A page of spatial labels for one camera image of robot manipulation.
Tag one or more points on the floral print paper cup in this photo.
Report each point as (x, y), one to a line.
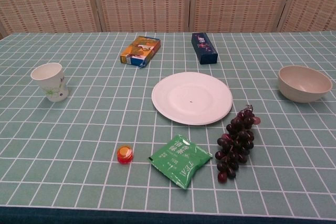
(53, 87)

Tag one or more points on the green checked tablecloth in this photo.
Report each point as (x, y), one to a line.
(78, 129)

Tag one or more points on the orange snack box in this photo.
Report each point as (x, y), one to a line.
(140, 51)

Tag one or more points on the dark blue long box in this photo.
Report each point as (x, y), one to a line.
(206, 51)

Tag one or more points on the white paper plate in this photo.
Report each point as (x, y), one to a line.
(191, 95)

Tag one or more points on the purple grape bunch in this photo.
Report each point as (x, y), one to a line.
(237, 140)

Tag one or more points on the small red orange cap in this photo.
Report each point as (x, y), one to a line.
(125, 154)

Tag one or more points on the beige round bowl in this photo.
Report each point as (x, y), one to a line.
(304, 89)

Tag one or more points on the green tea packet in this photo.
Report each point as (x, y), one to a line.
(181, 161)

